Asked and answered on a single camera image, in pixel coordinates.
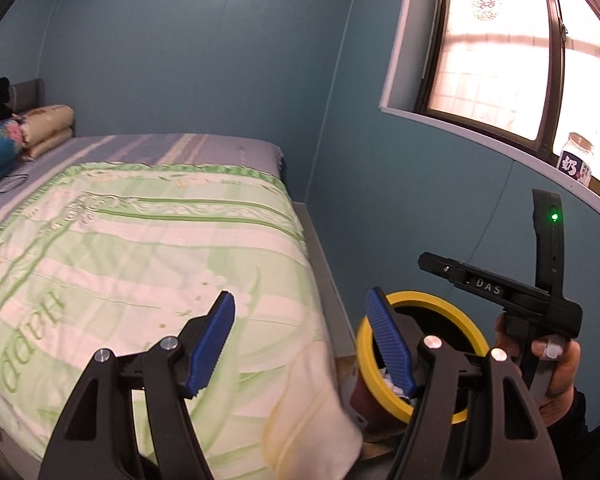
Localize black tracking camera module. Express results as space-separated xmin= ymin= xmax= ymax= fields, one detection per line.
xmin=532 ymin=188 xmax=565 ymax=297

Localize window with brown frame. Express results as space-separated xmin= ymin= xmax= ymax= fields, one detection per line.
xmin=379 ymin=0 xmax=600 ymax=214

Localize green floral quilt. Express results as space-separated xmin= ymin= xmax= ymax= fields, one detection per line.
xmin=0 ymin=162 xmax=362 ymax=479

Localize person's right hand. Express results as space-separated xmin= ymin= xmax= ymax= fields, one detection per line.
xmin=495 ymin=314 xmax=581 ymax=426

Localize beige folded blanket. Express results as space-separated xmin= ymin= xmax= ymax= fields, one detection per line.
xmin=21 ymin=104 xmax=74 ymax=160

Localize yellow rimmed trash bin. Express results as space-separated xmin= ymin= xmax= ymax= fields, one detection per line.
xmin=339 ymin=289 xmax=490 ymax=436

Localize grey upholstered headboard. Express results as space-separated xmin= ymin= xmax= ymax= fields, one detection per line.
xmin=7 ymin=78 xmax=45 ymax=114

